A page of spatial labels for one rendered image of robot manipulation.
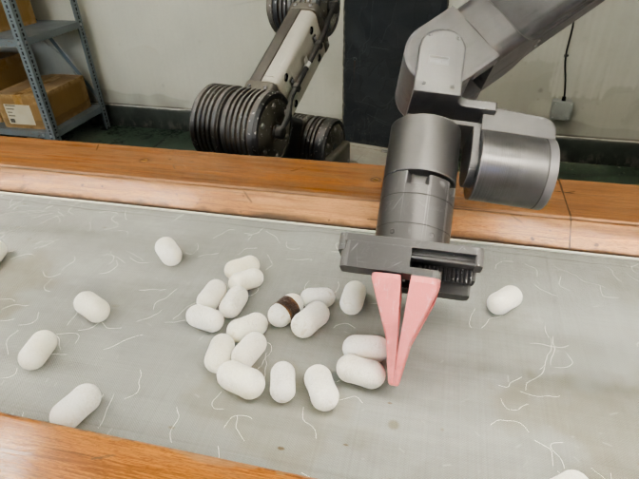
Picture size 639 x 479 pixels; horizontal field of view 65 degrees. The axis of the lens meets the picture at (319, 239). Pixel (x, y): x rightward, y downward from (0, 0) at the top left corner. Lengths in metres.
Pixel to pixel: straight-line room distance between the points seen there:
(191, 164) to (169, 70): 2.21
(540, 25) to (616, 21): 2.00
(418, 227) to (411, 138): 0.07
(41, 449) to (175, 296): 0.18
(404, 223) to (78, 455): 0.26
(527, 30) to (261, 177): 0.33
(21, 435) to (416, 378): 0.27
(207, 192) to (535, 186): 0.37
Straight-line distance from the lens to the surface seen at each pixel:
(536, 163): 0.41
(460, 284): 0.40
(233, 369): 0.38
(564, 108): 2.49
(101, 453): 0.36
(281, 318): 0.43
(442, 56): 0.42
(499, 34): 0.45
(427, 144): 0.40
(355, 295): 0.44
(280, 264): 0.51
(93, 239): 0.60
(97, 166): 0.71
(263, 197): 0.59
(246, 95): 0.82
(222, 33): 2.67
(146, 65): 2.93
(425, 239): 0.37
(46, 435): 0.38
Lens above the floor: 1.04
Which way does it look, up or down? 34 degrees down
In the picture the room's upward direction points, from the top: 2 degrees counter-clockwise
